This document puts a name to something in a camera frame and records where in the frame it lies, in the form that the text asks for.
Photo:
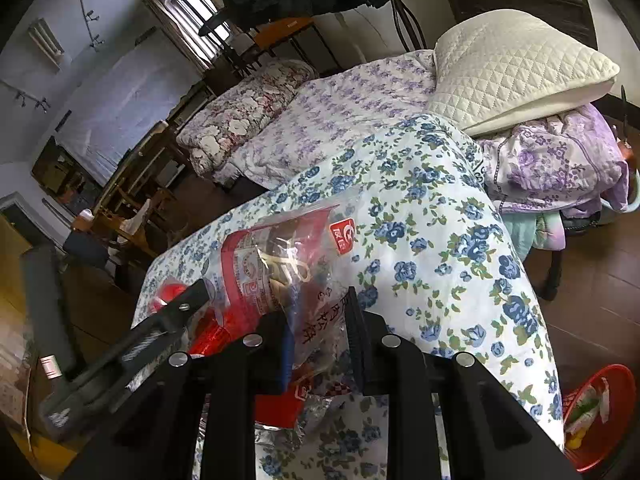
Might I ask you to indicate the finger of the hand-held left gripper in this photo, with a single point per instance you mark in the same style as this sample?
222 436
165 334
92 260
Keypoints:
175 310

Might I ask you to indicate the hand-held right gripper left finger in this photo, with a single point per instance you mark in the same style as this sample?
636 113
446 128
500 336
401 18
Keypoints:
286 360

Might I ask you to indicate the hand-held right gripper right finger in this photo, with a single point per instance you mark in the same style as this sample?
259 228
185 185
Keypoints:
357 340

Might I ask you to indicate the red foil packet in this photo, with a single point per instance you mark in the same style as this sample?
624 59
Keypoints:
215 335

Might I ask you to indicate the clear red snack bag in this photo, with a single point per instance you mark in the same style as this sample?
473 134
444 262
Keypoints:
280 260

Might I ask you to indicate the green paper packet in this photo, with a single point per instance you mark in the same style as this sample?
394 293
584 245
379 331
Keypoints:
584 406

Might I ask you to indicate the white plastic bag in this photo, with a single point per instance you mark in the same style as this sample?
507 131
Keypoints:
604 400

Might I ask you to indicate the red plastic basket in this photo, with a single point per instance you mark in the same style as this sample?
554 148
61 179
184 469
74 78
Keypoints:
615 440

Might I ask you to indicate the wooden chair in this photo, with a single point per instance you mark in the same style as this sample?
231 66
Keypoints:
135 225

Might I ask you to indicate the dark blue seat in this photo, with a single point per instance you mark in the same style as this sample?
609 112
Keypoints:
87 250

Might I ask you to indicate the blue floral blanket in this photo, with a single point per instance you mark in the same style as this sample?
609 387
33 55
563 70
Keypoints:
440 270

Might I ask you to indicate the white cup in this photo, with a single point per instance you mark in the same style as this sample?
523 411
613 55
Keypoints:
85 216

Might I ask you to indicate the brown wooden cabinet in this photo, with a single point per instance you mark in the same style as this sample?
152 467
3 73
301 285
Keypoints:
12 270

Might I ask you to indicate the wooden table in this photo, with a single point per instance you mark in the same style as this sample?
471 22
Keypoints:
145 160

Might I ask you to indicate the mint green cloth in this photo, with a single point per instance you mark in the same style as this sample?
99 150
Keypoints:
530 232

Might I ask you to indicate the folded maroon floral quilt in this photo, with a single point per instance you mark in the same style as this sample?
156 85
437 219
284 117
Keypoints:
235 115

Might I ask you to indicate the black chair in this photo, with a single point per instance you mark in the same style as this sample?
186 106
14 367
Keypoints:
555 270

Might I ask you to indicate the purple floral bed sheet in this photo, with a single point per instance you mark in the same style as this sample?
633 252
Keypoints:
330 120

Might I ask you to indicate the folded purple floral quilt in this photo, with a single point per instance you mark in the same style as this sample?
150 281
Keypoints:
555 165

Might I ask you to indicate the teal plastic basin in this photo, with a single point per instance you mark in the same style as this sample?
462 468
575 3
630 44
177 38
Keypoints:
620 210

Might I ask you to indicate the orange box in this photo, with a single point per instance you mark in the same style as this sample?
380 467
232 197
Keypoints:
282 30

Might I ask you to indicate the window with curtain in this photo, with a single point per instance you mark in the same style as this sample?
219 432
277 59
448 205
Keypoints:
185 5

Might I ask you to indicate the cream quilted pillow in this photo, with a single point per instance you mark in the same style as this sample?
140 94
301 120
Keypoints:
510 70

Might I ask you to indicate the ceiling track light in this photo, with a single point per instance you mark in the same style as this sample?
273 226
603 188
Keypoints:
90 10

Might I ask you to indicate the wooden wall shelf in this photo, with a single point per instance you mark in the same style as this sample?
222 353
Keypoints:
57 167

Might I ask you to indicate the white wall sheet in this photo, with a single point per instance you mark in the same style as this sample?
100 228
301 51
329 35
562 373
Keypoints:
125 115

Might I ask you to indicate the white wall vent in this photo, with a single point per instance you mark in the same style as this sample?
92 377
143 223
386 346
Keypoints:
46 42

